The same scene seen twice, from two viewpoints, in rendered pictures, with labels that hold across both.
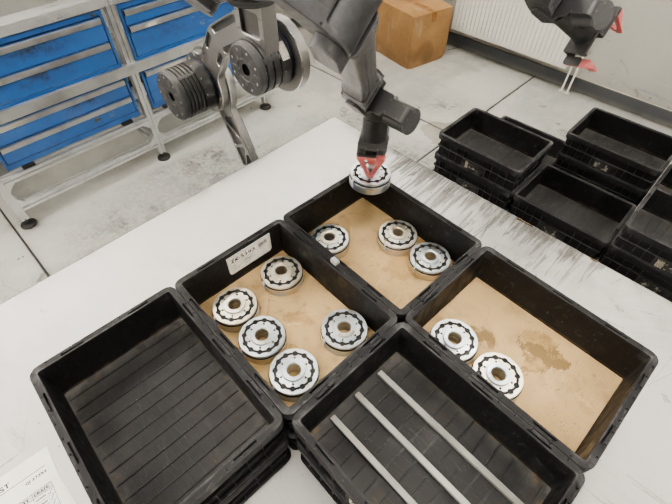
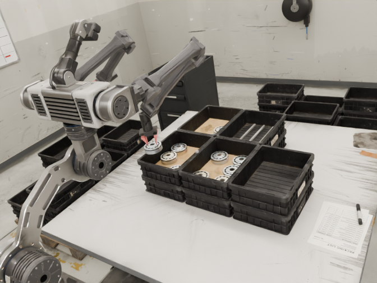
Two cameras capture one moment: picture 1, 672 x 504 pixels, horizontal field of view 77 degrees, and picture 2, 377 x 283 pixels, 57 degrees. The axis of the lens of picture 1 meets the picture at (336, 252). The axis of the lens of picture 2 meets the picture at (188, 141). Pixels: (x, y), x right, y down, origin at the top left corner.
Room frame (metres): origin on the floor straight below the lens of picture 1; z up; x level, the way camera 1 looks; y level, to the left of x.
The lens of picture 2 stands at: (0.86, 1.70, 1.93)
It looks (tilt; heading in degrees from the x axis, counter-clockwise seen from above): 28 degrees down; 263
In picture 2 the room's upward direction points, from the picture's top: 11 degrees counter-clockwise
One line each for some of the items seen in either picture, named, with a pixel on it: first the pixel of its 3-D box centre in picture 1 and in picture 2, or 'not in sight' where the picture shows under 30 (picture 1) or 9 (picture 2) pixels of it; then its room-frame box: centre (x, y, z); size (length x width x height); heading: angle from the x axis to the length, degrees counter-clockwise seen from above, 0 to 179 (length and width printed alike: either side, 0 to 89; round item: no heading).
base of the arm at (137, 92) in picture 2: not in sight; (132, 95); (0.88, 0.30, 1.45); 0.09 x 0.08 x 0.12; 136
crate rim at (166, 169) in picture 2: (379, 233); (176, 150); (0.71, -0.11, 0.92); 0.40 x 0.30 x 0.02; 43
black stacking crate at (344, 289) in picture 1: (285, 316); (221, 167); (0.50, 0.11, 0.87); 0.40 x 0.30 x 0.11; 43
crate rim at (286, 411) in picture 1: (283, 303); (220, 159); (0.50, 0.11, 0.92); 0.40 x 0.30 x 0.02; 43
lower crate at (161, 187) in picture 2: not in sight; (180, 172); (0.71, -0.11, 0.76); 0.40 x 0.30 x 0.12; 43
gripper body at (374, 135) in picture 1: (374, 129); (147, 126); (0.84, -0.09, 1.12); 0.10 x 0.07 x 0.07; 170
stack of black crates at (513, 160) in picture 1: (482, 177); (68, 201); (1.58, -0.69, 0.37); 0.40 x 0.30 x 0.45; 46
